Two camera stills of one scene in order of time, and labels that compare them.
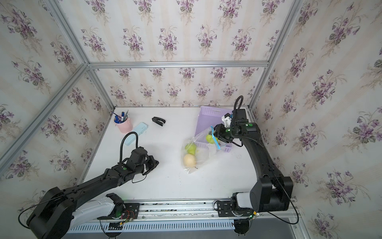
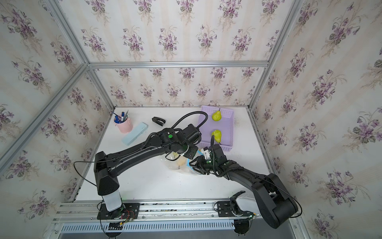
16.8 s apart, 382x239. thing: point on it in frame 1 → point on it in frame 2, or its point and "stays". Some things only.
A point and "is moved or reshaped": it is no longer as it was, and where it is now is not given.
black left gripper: x=152 y=163 → x=192 y=155
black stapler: x=155 y=120 stays
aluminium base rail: x=191 y=217 stays
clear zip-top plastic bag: x=197 y=151 is moved or reshaped
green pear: x=210 y=139 is moved or reshaped
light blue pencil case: x=139 y=129 stays
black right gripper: x=220 y=132 → x=200 y=161
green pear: x=191 y=148 is moved or reshaped
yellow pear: x=189 y=160 is moved or reshaped
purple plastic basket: x=209 y=117 stays
